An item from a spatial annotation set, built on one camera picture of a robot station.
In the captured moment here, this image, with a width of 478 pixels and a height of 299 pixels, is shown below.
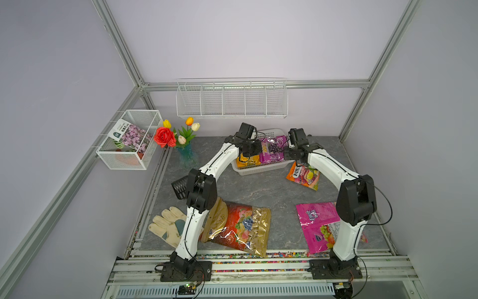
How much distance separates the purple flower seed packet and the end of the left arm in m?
0.36

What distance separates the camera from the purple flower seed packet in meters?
0.73

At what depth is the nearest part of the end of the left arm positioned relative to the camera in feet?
2.41
